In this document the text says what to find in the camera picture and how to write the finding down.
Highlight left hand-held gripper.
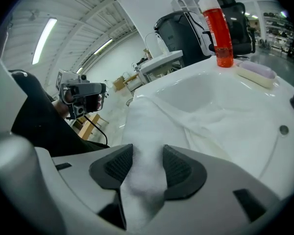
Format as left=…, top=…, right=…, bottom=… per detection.
left=55, top=69, right=106, bottom=121

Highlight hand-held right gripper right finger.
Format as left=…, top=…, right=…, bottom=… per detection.
left=147, top=144, right=282, bottom=235

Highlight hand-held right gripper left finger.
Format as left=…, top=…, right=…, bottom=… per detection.
left=51, top=143, right=135, bottom=230

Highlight white towel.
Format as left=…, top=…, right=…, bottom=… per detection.
left=120, top=95, right=236, bottom=230

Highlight person's left forearm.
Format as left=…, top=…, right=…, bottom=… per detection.
left=51, top=99, right=70, bottom=119

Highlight brown cardboard box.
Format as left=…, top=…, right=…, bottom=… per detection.
left=112, top=77, right=125, bottom=92

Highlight person's left hand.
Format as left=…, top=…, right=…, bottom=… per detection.
left=64, top=90, right=74, bottom=105

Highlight light wooden chair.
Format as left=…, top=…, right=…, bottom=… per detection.
left=71, top=113, right=110, bottom=141

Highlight wooden chair brown seat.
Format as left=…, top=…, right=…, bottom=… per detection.
left=123, top=71, right=141, bottom=94

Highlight person's black printed shirt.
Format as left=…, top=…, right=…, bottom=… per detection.
left=11, top=69, right=111, bottom=158

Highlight white arched faucet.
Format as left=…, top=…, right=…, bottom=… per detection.
left=144, top=32, right=162, bottom=58

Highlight white washbasin steel stand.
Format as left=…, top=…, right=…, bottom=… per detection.
left=138, top=49, right=184, bottom=85

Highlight yellowish soap bottle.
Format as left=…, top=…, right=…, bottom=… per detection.
left=156, top=35, right=168, bottom=56

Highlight white washbasin dark stand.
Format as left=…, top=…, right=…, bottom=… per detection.
left=127, top=55, right=294, bottom=198

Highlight dark grey trash bin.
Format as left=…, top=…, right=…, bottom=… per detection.
left=153, top=10, right=215, bottom=67

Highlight white soap dish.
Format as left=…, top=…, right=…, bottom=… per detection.
left=236, top=60, right=278, bottom=90

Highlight purple soap bar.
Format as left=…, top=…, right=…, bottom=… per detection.
left=242, top=60, right=272, bottom=78

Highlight white glass-door cabinet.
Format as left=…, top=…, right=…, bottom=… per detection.
left=171, top=0, right=204, bottom=13

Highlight orange bottle white cap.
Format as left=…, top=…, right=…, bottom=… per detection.
left=198, top=0, right=235, bottom=68

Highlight black office chair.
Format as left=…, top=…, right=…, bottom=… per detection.
left=215, top=0, right=257, bottom=58

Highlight white display shelf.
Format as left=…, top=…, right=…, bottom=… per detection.
left=262, top=11, right=294, bottom=46

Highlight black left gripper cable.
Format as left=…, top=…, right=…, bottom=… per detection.
left=84, top=115, right=109, bottom=147

